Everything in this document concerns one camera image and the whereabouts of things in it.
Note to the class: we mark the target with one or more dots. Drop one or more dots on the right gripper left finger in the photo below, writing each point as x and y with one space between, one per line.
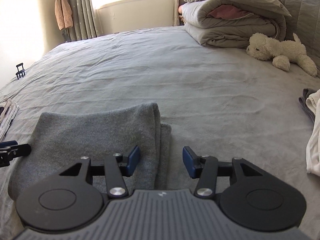
114 168

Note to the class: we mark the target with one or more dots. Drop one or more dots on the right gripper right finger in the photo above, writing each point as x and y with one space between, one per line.
206 169

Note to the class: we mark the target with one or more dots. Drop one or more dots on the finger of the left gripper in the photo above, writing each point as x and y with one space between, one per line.
10 150

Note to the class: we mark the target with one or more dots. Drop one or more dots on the grey knit sweater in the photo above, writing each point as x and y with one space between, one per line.
59 140

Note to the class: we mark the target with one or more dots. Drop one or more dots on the folded beige clothes stack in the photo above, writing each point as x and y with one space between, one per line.
8 112

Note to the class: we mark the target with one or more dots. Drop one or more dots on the pink crumpled clothes pile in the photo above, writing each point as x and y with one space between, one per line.
181 18

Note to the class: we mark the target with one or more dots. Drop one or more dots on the grey bed sheet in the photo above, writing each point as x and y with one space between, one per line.
218 101

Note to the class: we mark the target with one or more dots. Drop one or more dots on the small black chair stand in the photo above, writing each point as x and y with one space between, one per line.
20 71

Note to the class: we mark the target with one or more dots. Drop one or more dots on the white crumpled garment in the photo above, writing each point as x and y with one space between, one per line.
312 148

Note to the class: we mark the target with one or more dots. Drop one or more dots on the white plush toy dog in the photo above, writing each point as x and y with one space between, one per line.
281 53

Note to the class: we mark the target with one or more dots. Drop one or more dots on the grey patterned left curtain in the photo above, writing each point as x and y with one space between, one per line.
86 21

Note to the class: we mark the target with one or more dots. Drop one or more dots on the hanging peach quilted jacket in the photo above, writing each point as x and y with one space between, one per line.
63 14

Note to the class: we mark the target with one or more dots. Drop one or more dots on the folded grey duvet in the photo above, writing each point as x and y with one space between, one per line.
230 23

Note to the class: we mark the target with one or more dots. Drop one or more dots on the grey quilted headboard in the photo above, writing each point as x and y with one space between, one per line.
304 21

